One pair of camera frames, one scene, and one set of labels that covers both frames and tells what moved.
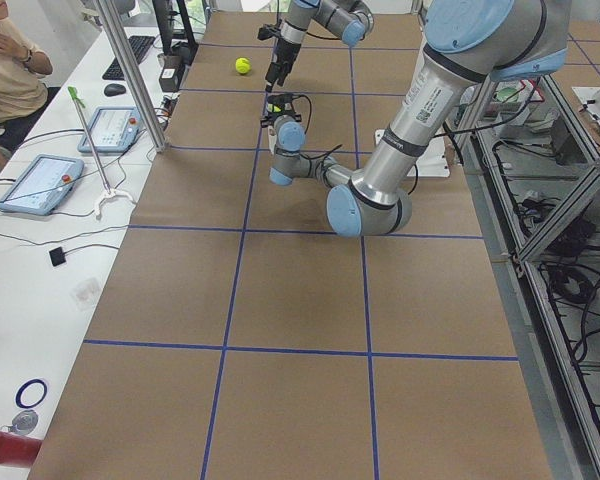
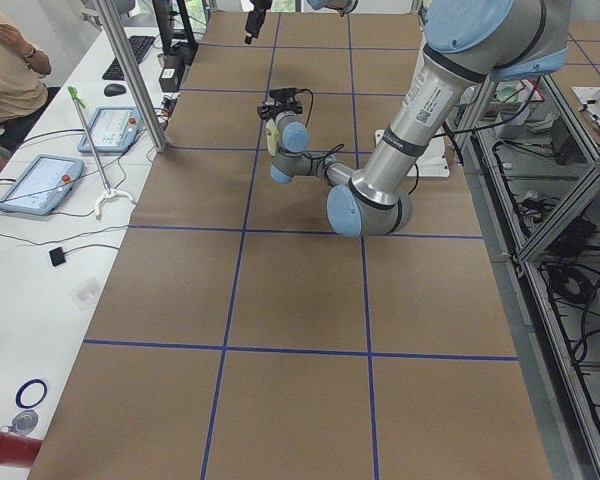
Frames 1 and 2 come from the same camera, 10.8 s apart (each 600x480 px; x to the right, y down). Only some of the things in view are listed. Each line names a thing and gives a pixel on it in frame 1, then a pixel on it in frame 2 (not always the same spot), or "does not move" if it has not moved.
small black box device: x=170 y=74 does not move
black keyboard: x=140 y=46 does not move
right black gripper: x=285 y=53 -> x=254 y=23
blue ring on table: x=26 y=384 does not move
